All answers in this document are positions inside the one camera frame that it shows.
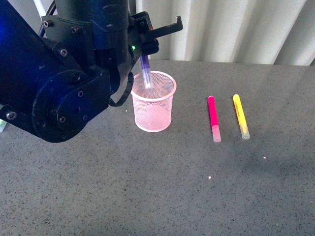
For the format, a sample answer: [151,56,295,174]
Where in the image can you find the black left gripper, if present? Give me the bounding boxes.
[127,11,183,73]

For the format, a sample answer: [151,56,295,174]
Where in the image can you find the purple marker pen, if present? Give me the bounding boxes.
[140,56,153,89]

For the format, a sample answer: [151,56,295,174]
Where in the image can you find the pink marker pen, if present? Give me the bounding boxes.
[208,96,221,143]

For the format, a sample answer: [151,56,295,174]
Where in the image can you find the pink mesh pen cup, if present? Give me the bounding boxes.
[131,71,177,132]

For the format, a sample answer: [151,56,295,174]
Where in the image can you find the white pleated curtain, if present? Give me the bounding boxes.
[14,0,315,66]

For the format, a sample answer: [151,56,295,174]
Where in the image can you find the yellow marker pen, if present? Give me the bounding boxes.
[232,94,250,140]

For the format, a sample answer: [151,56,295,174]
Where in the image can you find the green marker pen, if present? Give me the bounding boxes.
[0,119,7,133]

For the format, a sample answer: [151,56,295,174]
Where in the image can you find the black flat ribbon cable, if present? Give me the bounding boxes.
[108,71,134,107]

